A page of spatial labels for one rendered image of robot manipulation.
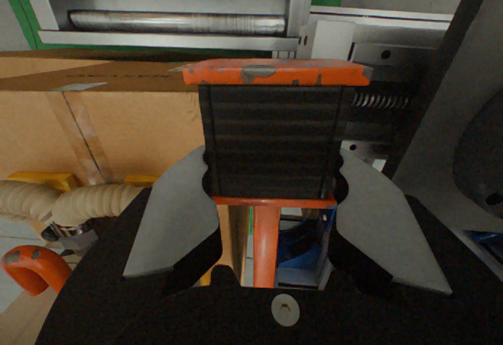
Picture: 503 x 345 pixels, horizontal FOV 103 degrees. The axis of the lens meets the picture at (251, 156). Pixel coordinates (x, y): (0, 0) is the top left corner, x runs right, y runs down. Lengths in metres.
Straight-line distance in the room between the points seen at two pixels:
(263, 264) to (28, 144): 0.38
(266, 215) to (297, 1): 0.53
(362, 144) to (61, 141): 0.41
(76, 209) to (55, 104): 0.14
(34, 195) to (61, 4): 0.59
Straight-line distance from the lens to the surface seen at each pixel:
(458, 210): 0.29
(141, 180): 0.35
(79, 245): 0.38
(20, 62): 1.00
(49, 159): 0.44
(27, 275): 0.37
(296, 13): 0.61
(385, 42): 0.24
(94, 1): 0.87
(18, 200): 0.37
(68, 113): 0.37
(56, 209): 0.34
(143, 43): 0.66
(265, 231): 0.17
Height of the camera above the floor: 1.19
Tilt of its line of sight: 60 degrees down
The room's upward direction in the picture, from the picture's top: 174 degrees counter-clockwise
